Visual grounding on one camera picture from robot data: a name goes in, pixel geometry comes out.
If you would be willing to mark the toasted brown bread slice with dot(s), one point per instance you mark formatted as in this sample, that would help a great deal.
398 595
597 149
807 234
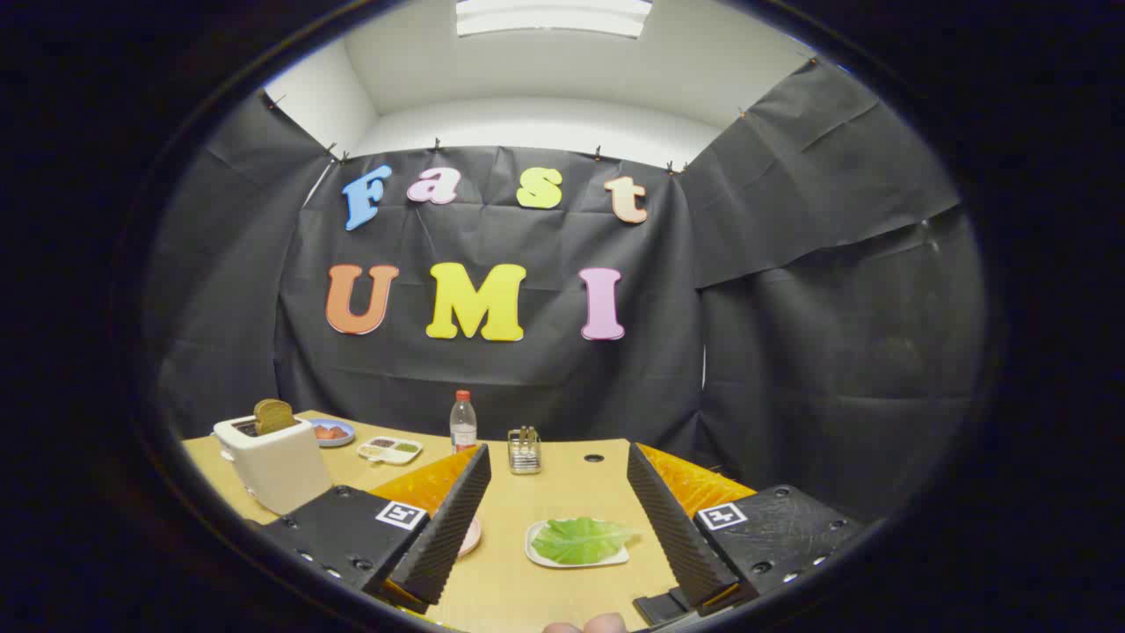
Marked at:
274 416

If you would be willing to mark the blue plate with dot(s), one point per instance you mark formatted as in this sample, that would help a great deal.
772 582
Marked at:
338 438

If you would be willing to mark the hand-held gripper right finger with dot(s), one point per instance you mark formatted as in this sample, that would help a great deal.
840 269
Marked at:
677 527

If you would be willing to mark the pink plate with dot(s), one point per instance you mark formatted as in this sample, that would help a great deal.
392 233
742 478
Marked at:
471 536

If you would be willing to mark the white divided tray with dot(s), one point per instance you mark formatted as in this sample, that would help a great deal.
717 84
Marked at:
391 457

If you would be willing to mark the green lettuce leaf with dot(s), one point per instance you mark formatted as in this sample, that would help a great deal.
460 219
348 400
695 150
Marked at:
580 541

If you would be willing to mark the small white plate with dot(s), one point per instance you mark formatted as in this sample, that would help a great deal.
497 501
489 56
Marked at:
536 556

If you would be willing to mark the white toaster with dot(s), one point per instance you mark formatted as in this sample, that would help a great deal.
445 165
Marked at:
277 470

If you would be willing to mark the metal mesh utensil holder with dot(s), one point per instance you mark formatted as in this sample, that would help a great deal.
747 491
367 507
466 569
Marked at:
525 459

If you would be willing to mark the red tomato slice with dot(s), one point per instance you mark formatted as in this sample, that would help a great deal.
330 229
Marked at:
326 432

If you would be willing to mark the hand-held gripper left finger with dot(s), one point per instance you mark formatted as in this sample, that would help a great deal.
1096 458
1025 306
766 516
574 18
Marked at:
448 536

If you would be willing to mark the ceiling light panel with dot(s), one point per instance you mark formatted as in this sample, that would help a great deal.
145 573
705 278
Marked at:
554 16

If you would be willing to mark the clear plastic water bottle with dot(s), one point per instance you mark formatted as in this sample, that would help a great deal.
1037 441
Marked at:
463 426

